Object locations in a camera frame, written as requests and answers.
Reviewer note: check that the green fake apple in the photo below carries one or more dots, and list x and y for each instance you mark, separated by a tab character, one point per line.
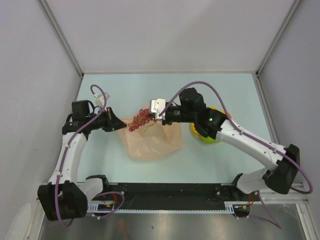
208	140

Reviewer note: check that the cream ceramic plate leaf motif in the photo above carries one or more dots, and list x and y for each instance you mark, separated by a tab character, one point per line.
205	140

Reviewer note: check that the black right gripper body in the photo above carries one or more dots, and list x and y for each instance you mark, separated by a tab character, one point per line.
176	114

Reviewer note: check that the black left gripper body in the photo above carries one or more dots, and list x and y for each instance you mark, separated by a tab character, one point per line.
102	121

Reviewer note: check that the yellow fake banana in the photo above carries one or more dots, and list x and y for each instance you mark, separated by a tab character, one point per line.
194	131

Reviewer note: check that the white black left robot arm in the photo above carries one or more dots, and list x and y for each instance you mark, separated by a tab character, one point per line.
61	198

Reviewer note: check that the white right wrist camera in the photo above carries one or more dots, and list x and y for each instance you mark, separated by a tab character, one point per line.
156	107

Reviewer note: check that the translucent orange plastic bag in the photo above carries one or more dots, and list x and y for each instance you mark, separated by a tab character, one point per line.
151	140

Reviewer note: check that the red fake grapes bunch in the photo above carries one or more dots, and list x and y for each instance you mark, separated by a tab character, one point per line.
142	120

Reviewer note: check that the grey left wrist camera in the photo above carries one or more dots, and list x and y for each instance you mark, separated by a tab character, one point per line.
101	99

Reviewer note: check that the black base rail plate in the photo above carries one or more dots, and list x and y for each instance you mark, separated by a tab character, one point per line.
175	196

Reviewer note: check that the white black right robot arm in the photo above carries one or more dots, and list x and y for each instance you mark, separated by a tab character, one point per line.
280	162

